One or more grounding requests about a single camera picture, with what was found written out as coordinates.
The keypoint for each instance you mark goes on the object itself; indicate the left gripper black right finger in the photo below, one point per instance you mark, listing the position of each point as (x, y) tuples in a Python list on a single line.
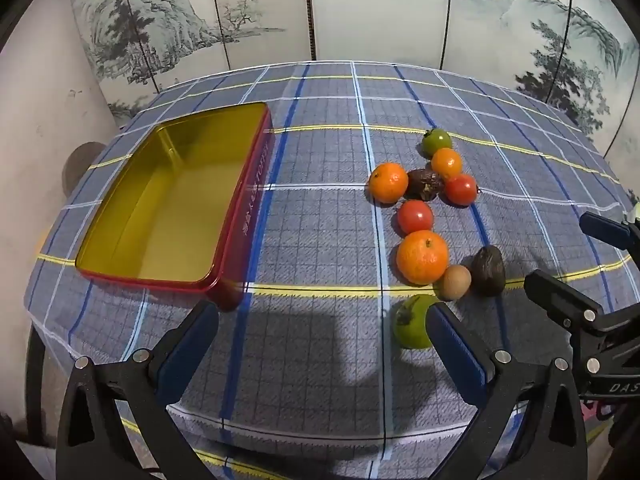
[(551, 441)]

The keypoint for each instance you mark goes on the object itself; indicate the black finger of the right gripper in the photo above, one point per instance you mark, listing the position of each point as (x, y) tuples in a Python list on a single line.
[(610, 232), (563, 304)]

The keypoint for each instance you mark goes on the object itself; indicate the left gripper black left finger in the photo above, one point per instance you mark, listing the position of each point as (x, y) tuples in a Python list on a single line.
[(92, 439)]

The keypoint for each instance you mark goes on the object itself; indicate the dark avocado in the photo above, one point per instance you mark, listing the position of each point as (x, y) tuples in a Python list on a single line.
[(488, 272)]

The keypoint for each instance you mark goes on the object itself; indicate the large green tomato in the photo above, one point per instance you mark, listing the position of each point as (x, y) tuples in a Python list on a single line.
[(409, 323)]

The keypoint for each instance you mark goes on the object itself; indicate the brown kiwi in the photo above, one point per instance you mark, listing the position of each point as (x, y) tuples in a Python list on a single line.
[(455, 283)]

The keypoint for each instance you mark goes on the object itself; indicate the large mandarin orange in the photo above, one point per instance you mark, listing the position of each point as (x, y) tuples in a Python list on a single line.
[(422, 257)]

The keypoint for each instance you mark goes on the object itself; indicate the red tomato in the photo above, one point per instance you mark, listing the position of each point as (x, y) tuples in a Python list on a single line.
[(414, 215), (461, 190)]

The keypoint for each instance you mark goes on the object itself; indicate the dark wrinkled passion fruit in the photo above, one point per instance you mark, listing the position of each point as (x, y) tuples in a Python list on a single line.
[(424, 184)]

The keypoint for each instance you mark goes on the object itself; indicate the smooth orange tomato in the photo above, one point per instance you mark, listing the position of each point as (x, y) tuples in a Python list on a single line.
[(447, 163)]

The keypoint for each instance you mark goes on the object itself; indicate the small green tomato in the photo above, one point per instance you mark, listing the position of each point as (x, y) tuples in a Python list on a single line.
[(433, 140)]

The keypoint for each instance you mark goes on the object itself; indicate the small mandarin orange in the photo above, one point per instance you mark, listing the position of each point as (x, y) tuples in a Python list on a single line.
[(388, 183)]

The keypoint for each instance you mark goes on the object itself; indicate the painted folding screen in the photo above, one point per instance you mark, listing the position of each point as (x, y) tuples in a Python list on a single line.
[(577, 55)]

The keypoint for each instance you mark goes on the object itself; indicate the red gold toffee tin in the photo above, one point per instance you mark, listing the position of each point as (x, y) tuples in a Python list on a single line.
[(181, 214)]

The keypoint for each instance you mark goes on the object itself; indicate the grey millstone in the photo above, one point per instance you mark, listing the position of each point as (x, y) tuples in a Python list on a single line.
[(77, 164)]

